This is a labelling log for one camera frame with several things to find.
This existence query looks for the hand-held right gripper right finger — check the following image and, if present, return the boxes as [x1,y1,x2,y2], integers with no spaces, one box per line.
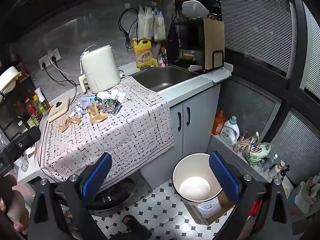
[209,151,294,240]

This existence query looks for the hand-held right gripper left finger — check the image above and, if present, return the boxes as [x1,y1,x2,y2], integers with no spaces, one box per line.
[28,152,112,240]

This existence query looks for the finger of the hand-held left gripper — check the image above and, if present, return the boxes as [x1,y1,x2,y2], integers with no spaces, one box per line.
[12,127,42,153]

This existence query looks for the white round bin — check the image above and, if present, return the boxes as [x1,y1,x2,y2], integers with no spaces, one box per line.
[172,152,223,205]

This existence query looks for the small brown paper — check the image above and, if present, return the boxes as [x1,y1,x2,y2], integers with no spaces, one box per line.
[59,116,82,132]

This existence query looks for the foil ball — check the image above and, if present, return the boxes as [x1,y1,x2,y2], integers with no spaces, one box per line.
[74,104,87,117]

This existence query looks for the large brown paper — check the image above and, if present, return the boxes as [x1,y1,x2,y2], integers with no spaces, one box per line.
[87,102,108,123]

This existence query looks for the blue white carton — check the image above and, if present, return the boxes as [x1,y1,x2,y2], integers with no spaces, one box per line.
[79,96,97,105]

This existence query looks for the colourful printed wrapper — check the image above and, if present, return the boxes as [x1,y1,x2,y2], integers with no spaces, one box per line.
[99,98,123,116]

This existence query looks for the white plastic wrapper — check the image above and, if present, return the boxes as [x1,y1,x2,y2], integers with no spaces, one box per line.
[96,90,127,103]

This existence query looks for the person's left hand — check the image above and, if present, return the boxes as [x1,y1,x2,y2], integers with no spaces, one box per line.
[0,175,29,235]

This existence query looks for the black metal spice rack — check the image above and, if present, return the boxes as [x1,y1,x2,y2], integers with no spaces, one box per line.
[0,55,40,143]

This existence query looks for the black round basin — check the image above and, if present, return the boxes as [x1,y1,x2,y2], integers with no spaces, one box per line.
[85,177,137,210]

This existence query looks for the red label sauce bottle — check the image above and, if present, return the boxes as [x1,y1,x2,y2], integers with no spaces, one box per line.
[24,97,42,124]

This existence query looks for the green label bottle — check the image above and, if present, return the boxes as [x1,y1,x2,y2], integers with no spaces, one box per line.
[34,95,47,117]

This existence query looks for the pink packet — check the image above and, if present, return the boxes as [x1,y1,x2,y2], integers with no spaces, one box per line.
[235,135,253,153]

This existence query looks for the white capped oil bottle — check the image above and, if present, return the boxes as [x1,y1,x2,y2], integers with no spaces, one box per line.
[34,87,50,110]

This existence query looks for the colourful refill pouch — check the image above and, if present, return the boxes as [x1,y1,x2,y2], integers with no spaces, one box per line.
[242,132,272,165]

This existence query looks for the white laundry detergent bottle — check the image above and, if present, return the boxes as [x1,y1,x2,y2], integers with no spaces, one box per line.
[220,116,240,146]

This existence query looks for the cardboard box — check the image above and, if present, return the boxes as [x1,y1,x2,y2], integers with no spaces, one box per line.
[184,192,235,225]

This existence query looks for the printed tablecloth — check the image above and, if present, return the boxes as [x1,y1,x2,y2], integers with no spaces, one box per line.
[35,76,175,183]

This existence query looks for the orange bottle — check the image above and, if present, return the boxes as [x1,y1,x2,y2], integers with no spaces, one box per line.
[212,110,225,135]

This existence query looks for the white round bowl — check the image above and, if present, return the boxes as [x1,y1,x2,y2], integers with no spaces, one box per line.
[0,66,22,94]

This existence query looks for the person's foot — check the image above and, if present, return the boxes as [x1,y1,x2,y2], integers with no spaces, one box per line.
[122,215,153,240]

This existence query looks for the grey cabinet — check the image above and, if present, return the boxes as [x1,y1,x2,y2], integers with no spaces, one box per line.
[140,85,221,180]

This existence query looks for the cream air fryer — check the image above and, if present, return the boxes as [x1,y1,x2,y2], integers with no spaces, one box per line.
[78,45,125,94]

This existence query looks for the white cloth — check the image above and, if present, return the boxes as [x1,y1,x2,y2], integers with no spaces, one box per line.
[205,69,232,83]

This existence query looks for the steel sink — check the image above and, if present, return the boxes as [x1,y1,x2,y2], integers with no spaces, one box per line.
[130,64,199,93]

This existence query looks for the yellow detergent bottle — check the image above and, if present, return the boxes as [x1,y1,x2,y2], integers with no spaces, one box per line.
[132,38,158,68]

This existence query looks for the black range hood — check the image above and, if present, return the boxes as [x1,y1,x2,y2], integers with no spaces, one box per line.
[0,0,100,43]

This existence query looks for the wooden cutting board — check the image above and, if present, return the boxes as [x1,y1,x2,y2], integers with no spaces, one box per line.
[203,18,225,70]

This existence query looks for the black dish rack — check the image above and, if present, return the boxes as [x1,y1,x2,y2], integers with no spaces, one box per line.
[166,0,223,68]

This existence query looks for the window blinds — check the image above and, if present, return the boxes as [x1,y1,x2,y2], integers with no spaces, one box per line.
[195,0,320,188]

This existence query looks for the hanging clear plastic bag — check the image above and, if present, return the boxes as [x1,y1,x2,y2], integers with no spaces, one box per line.
[138,4,154,40]
[154,7,167,42]

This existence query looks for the white plastic tub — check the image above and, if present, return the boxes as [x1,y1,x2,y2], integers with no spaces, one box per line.
[182,0,210,18]

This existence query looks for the black power cable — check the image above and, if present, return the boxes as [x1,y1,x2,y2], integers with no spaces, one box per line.
[41,65,77,100]
[51,58,75,77]

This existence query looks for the white charging cable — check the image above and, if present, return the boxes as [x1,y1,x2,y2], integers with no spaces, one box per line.
[59,45,100,77]

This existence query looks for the hanging black cable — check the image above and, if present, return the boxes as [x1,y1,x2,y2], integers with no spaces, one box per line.
[119,8,139,49]

